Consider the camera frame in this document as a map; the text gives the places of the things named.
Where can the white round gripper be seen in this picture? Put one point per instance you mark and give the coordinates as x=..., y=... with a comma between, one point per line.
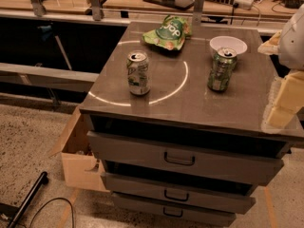
x=293, y=45

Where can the dark green soda can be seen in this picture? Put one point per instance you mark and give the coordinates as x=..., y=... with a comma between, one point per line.
x=224, y=62

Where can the grey drawer cabinet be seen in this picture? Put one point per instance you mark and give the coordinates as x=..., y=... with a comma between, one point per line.
x=180, y=109

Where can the top grey drawer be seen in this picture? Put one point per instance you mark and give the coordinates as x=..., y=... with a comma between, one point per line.
x=188, y=160

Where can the grey drawer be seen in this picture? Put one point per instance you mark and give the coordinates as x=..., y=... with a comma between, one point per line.
x=173, y=210
x=188, y=160
x=159, y=190

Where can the middle grey drawer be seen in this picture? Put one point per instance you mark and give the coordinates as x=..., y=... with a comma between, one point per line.
x=159, y=190

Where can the bottom grey drawer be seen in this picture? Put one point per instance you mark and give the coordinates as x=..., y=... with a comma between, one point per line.
x=173, y=210

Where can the white bowl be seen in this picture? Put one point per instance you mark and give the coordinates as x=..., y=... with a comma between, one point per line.
x=233, y=43

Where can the green chip bag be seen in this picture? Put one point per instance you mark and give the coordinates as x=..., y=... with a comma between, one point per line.
x=170, y=35

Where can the white green soda can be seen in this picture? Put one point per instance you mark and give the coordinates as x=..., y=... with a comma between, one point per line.
x=137, y=65

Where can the cardboard box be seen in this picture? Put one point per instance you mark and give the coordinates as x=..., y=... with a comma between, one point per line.
x=81, y=169

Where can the black pole on floor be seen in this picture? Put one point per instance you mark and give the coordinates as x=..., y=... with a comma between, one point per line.
x=42, y=180

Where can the metal rail frame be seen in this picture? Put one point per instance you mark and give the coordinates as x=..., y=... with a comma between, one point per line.
x=70, y=80

